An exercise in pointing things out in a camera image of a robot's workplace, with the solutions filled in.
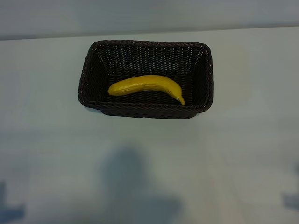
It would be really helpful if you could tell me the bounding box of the dark brown woven basket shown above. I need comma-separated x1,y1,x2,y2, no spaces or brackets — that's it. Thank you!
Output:
78,40,214,119

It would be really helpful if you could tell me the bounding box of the yellow banana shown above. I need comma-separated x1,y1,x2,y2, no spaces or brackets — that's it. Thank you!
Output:
107,74,185,106

